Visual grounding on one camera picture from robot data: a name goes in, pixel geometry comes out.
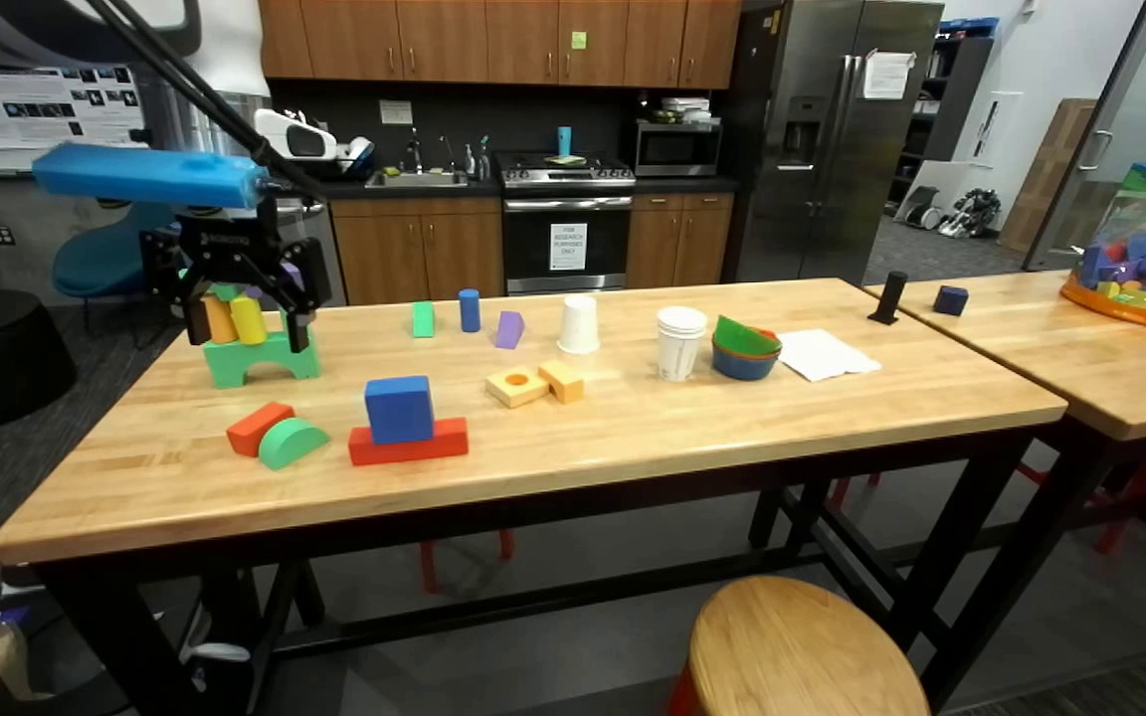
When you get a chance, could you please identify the narrow wooden base cabinet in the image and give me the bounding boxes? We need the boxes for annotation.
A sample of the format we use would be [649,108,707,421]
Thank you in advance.
[626,190,741,290]

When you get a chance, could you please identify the brown leaning board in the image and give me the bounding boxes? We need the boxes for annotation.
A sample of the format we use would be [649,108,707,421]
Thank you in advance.
[1000,96,1103,262]

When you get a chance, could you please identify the green half-round foam block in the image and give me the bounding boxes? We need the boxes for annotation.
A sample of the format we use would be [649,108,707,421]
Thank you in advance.
[253,412,334,473]

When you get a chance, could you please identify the small black stand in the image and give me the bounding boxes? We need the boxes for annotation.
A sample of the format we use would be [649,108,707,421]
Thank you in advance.
[869,265,912,330]

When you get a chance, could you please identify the black white bag pile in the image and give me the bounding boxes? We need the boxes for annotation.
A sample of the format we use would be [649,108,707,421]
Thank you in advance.
[895,183,1009,246]

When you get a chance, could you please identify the tan block with round hole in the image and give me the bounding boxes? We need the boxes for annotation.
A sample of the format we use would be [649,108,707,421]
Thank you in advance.
[485,367,552,409]

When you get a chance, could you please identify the short orange-red foam block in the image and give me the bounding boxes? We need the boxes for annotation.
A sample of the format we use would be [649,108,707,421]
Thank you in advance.
[221,399,298,460]

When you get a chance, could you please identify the stainless steel refrigerator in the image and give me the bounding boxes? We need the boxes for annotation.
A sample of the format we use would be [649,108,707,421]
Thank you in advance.
[727,0,948,286]

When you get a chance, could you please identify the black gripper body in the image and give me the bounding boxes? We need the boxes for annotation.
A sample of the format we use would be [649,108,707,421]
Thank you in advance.
[138,206,334,303]

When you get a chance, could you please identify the white wall posters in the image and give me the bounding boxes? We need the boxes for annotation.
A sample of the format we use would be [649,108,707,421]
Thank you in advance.
[0,50,150,173]

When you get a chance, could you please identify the orange pillar foam block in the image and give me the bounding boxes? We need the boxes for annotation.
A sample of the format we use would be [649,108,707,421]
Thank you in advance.
[199,294,239,351]

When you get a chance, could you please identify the purple wedge foam block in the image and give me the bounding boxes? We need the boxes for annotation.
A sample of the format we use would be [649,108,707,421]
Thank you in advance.
[489,307,528,355]

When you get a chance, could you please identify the wide wooden base cabinet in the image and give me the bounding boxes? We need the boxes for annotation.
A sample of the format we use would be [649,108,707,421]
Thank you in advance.
[328,194,511,307]

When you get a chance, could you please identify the white printed notice sheet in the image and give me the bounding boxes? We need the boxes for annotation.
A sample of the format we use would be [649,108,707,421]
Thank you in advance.
[545,217,593,278]

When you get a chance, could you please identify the blue foam cube block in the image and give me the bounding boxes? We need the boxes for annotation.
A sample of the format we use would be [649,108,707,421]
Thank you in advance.
[362,372,439,450]

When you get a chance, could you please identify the black round ottoman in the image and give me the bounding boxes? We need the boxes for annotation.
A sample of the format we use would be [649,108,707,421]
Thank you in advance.
[0,286,80,442]

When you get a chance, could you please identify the stacked green blue bowls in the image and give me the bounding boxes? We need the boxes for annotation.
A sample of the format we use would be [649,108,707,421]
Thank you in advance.
[707,315,785,385]

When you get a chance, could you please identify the teal chair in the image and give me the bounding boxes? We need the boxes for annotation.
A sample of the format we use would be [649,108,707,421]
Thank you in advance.
[48,194,192,307]

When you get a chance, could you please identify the dark blue cube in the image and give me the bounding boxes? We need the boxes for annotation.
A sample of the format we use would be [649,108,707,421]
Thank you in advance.
[930,281,975,323]

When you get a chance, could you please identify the long orange-red foam block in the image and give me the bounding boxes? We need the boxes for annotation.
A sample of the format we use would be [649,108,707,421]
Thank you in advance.
[346,412,475,470]

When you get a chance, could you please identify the long wooden wall cabinets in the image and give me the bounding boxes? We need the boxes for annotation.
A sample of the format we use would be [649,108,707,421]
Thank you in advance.
[253,0,747,96]

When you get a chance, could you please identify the small blue cylinder block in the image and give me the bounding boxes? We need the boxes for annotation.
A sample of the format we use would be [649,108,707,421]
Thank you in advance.
[455,286,485,338]

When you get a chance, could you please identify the wooden stool orange legs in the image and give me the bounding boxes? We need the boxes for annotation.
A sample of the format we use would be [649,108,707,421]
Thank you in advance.
[1016,442,1146,559]
[415,525,520,598]
[668,574,934,716]

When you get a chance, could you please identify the yellow pillar foam block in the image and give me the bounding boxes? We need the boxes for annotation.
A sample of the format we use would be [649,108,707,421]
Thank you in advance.
[228,290,269,351]

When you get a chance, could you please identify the metal sink faucet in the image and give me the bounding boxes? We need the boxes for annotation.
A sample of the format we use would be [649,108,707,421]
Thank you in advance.
[402,129,434,183]

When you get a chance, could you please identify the stainless steel stove oven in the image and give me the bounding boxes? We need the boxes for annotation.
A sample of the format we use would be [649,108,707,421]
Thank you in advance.
[497,157,639,294]

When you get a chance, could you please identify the clear bin of toy blocks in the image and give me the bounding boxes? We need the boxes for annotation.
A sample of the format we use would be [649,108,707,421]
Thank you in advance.
[1060,157,1146,338]

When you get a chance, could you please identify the wooden table black frame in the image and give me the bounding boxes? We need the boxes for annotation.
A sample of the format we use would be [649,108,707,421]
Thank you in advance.
[862,265,1146,559]
[0,275,1074,716]

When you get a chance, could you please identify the dark bookshelf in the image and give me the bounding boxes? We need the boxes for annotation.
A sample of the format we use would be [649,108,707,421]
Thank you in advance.
[922,14,1001,172]

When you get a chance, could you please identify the white paper napkin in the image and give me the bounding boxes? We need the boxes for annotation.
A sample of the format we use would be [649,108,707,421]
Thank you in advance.
[776,324,885,391]

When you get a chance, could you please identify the white dishes stack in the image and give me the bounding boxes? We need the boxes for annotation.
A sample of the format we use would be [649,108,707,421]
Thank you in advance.
[658,91,724,127]

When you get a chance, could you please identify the white paper note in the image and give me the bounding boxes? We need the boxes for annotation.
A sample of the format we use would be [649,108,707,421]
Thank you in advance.
[861,46,918,102]

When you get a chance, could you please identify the tan notched block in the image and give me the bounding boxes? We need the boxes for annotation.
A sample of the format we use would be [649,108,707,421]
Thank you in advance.
[536,356,590,404]

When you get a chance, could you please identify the dark kitchen countertop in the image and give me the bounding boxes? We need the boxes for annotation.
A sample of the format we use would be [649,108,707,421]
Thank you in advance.
[328,165,511,206]

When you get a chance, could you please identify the glass door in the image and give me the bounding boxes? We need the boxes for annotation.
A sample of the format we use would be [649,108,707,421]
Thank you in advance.
[1023,0,1146,275]

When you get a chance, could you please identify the black microwave oven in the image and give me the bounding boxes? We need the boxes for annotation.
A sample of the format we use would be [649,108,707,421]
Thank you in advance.
[634,114,727,183]

